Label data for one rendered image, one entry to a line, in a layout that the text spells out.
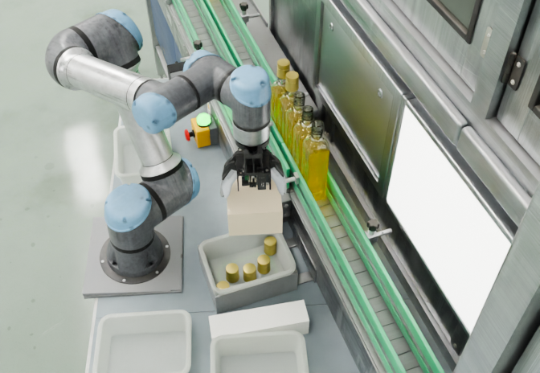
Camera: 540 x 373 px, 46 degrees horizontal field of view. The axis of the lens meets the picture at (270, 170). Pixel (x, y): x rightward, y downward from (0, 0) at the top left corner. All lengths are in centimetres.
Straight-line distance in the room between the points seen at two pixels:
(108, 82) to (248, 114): 29
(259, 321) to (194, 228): 39
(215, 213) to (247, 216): 49
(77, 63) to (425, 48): 72
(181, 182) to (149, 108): 52
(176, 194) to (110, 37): 43
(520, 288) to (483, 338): 9
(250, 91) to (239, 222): 35
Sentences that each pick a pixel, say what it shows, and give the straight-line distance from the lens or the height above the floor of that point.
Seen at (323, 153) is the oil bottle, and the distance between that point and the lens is 161.
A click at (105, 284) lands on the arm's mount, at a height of 77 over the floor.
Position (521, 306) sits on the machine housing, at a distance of 54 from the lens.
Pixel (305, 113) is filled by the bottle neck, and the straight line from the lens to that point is 161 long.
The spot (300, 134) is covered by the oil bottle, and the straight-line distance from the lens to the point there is 164.
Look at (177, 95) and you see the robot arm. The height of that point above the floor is 143.
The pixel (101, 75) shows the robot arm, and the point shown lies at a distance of 135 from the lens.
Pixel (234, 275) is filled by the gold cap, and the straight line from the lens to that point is 169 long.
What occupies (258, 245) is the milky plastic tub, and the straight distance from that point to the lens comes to 178.
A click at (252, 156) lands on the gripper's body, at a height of 129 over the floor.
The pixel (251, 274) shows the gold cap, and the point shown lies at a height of 81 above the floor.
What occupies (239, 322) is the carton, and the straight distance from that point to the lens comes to 161.
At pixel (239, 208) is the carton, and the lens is 141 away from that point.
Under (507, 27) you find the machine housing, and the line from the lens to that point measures 111.
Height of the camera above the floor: 220
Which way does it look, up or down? 47 degrees down
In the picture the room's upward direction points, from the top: straight up
